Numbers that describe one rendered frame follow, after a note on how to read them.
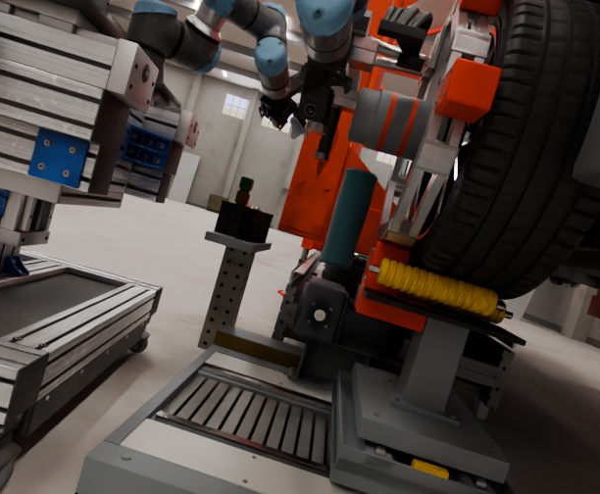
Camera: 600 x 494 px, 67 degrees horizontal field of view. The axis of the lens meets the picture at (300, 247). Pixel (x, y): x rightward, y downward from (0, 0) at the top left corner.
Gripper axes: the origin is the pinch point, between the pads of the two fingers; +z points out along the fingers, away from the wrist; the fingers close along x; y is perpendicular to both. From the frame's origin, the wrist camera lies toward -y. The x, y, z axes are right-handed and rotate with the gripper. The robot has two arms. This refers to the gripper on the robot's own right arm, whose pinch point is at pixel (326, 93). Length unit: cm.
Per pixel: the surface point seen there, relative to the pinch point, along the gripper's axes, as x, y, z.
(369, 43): -5.7, 10.7, -2.4
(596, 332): -473, -63, 711
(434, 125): -21.5, -3.6, -9.8
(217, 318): 25, -70, 75
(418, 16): -13.4, 18.6, -1.5
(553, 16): -35.5, 19.5, -10.6
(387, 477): -33, -70, -5
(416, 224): -25.1, -20.8, 1.6
